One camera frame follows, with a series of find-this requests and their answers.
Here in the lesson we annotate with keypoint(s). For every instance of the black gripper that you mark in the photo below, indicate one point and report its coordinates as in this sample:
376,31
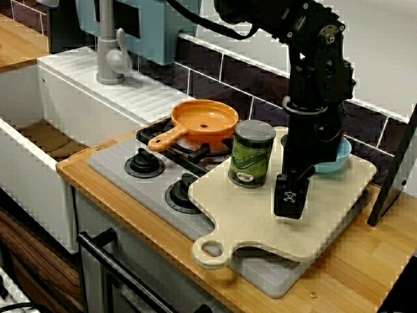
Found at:
312,140

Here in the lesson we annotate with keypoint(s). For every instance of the green can with grey lid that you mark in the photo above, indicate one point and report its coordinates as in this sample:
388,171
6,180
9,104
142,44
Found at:
251,156

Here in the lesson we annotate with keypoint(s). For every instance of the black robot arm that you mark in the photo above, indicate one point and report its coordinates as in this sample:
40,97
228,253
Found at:
309,32

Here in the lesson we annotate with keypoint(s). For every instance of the light blue bowl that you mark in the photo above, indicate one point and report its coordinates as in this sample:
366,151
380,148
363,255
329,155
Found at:
339,159

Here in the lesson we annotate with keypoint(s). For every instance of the black stove knob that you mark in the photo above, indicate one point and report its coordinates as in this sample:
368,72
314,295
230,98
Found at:
143,164
182,192

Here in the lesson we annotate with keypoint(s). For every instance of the dark upright panel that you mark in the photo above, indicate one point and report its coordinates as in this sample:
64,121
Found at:
391,182

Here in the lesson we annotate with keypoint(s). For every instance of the orange toy frying pan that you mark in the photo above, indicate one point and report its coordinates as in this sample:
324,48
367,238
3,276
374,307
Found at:
205,120

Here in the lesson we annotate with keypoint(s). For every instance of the black burner grate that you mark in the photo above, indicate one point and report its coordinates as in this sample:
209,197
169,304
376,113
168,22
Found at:
148,133

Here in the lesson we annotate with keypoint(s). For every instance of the grey toy stove top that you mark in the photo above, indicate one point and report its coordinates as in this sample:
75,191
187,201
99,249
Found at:
110,159

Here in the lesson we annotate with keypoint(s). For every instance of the teal blue box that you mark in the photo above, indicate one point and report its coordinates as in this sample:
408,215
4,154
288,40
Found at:
156,32

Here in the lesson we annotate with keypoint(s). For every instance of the grey toy faucet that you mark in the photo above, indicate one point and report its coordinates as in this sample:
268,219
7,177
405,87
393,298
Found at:
106,49

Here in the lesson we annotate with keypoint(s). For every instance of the white toy sink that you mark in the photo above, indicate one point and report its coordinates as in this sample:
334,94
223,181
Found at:
75,84

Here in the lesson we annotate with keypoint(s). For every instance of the aluminium extrusion frame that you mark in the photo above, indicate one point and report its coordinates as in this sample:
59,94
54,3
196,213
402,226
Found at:
9,290

